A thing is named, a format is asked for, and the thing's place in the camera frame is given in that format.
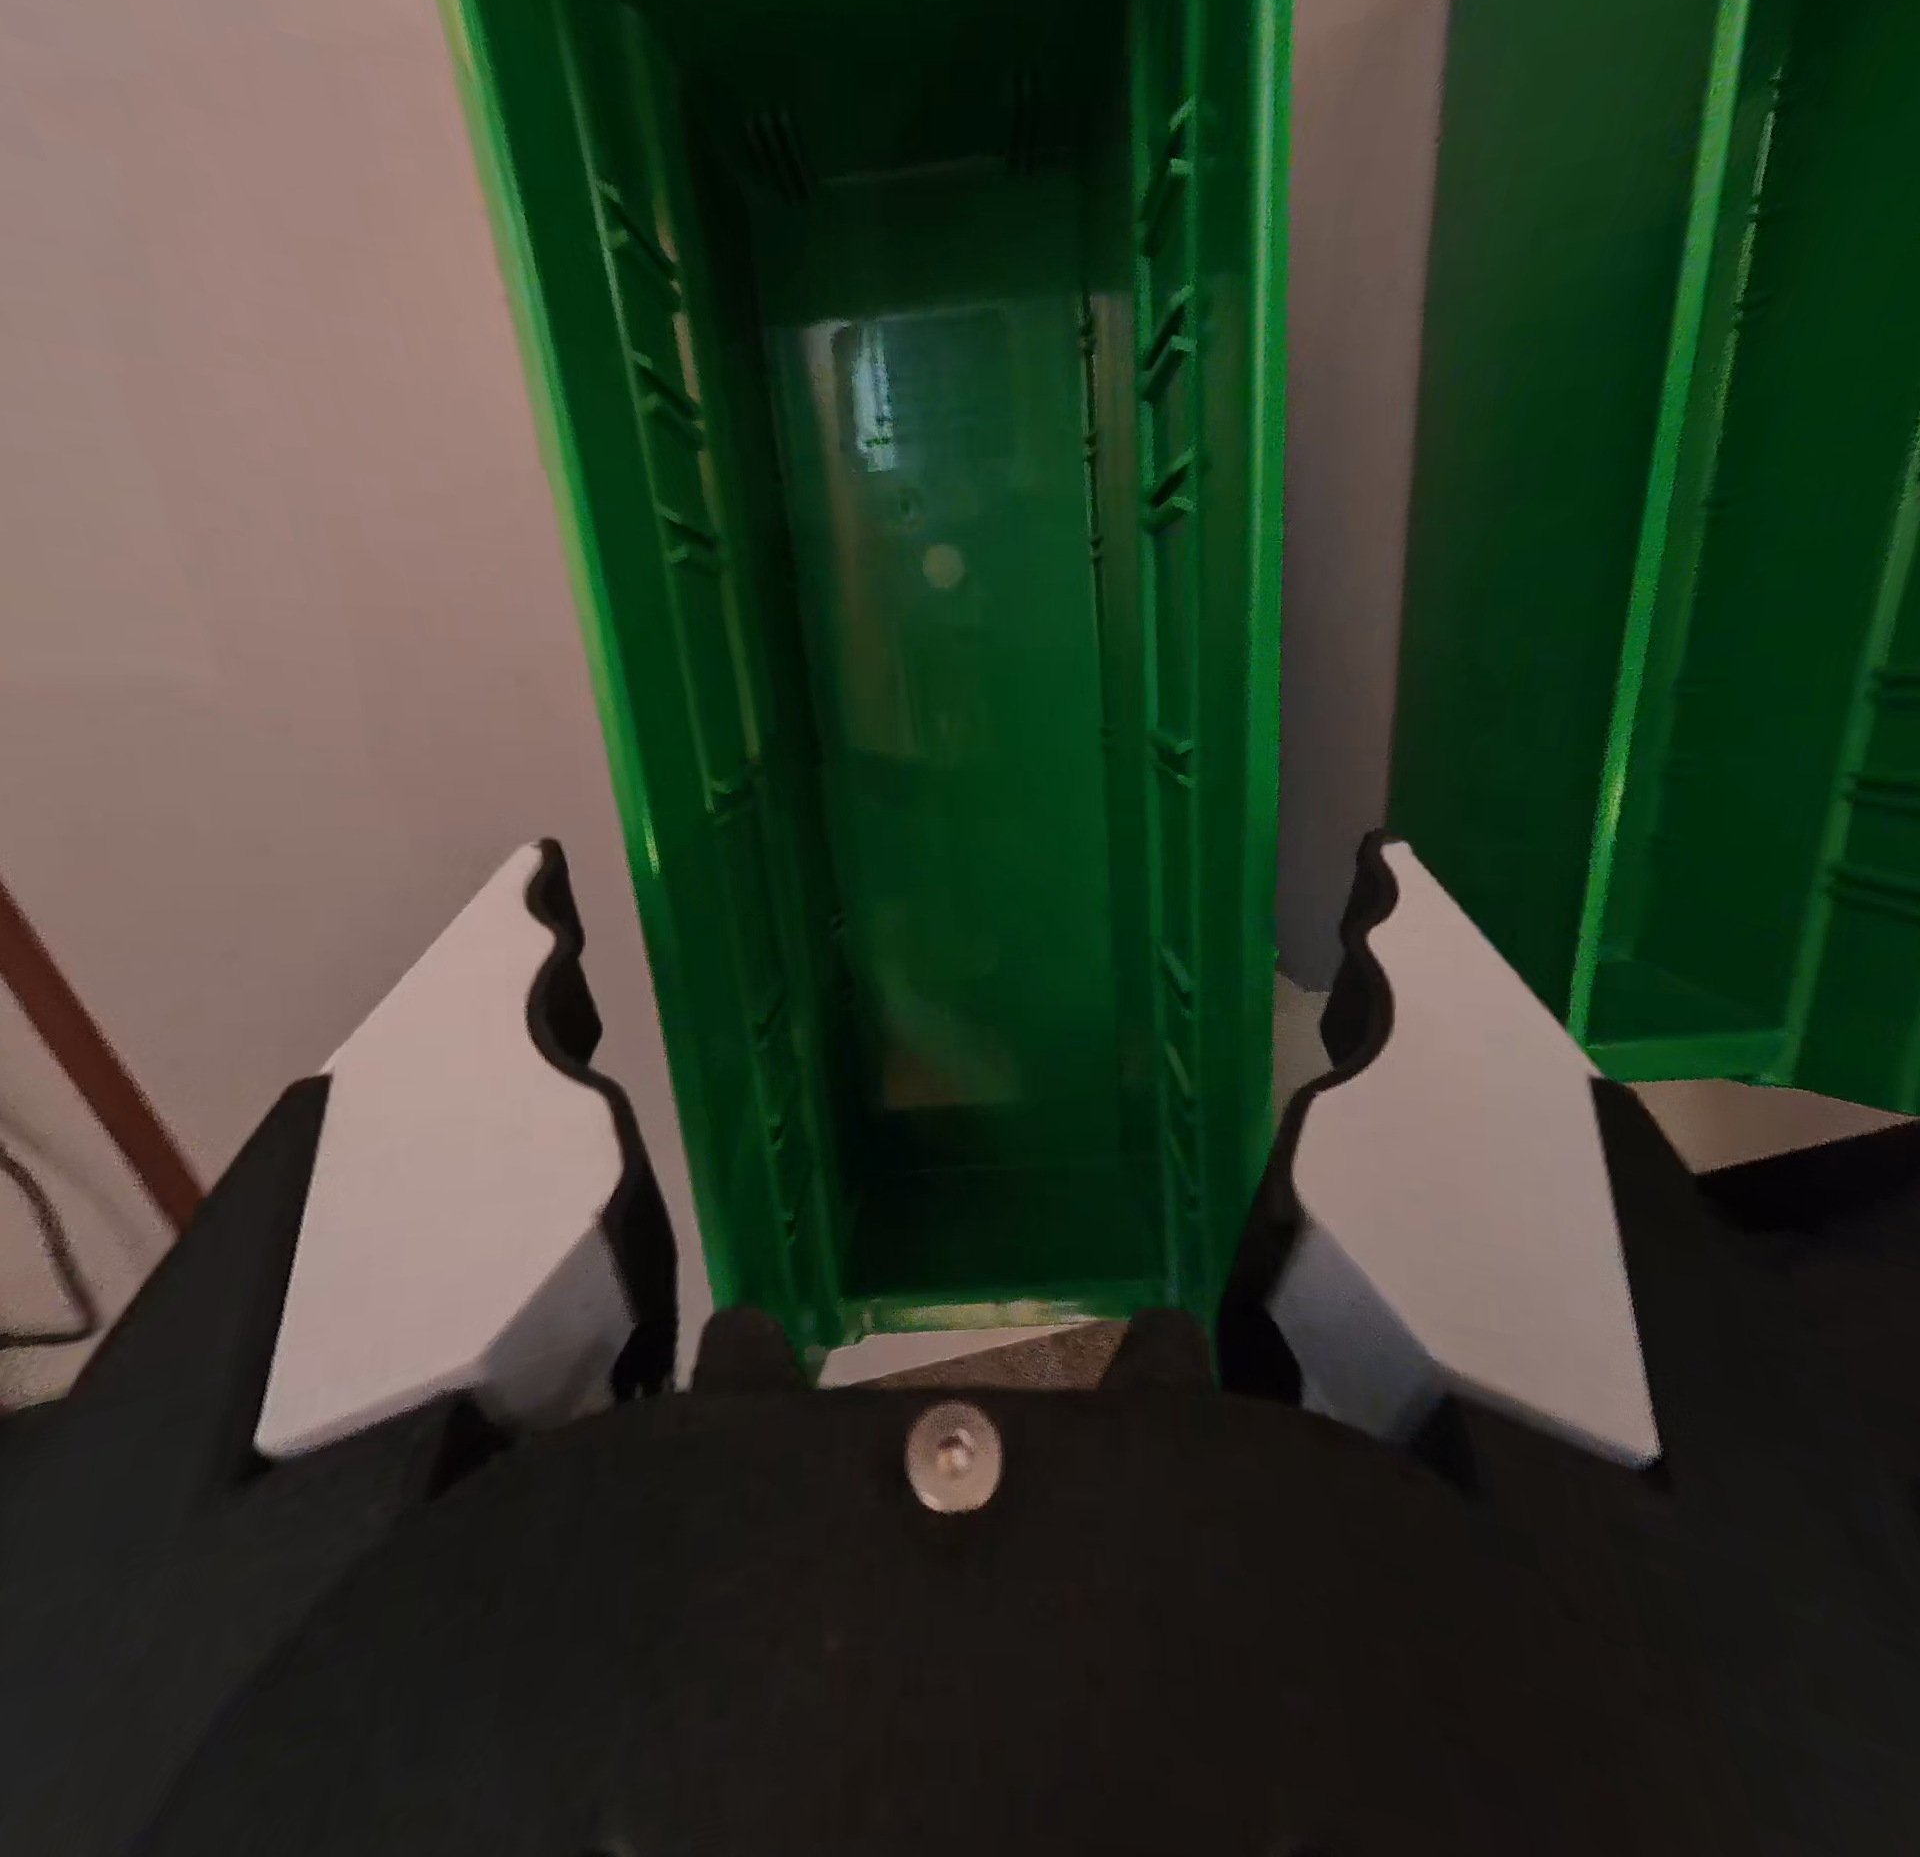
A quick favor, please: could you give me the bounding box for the thin black cable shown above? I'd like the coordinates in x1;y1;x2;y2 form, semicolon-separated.
0;1136;92;1356

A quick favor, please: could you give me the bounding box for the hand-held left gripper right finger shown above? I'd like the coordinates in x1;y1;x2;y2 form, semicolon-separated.
1217;832;1663;1468

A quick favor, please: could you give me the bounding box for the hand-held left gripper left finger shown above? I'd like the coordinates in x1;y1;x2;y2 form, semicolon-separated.
253;838;686;1461

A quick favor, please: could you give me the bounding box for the green plastic bin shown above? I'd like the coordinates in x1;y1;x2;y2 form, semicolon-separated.
427;0;1295;1356
1384;0;1920;1119

